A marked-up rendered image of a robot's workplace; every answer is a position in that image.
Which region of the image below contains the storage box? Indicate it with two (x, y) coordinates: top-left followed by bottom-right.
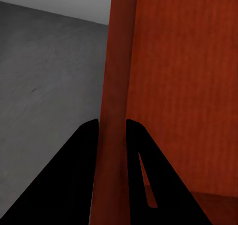
(89, 0), (238, 225)

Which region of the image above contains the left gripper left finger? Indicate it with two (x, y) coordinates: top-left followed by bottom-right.
(0, 119), (99, 225)

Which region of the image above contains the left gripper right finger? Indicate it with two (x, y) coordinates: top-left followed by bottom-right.
(126, 119), (212, 225)

